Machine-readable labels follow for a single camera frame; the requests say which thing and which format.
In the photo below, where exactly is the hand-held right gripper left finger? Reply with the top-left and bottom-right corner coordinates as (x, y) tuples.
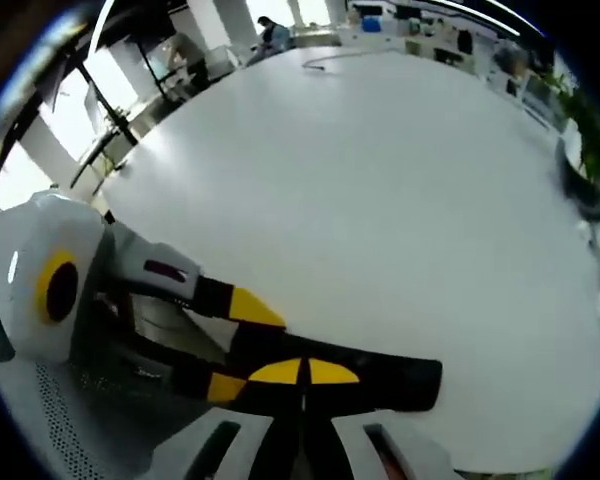
(147, 358), (304, 480)

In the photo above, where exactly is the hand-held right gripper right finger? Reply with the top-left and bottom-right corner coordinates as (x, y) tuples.
(304, 358), (464, 480)

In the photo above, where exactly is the black remote control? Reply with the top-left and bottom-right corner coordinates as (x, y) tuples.
(232, 323), (444, 416)

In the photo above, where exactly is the black tripod stand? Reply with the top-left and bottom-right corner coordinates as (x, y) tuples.
(53, 47), (142, 152)

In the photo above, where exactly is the green potted plant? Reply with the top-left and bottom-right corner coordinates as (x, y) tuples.
(548, 73), (600, 187)

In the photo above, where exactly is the grey cable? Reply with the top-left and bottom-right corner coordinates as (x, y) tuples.
(301, 53), (342, 72)

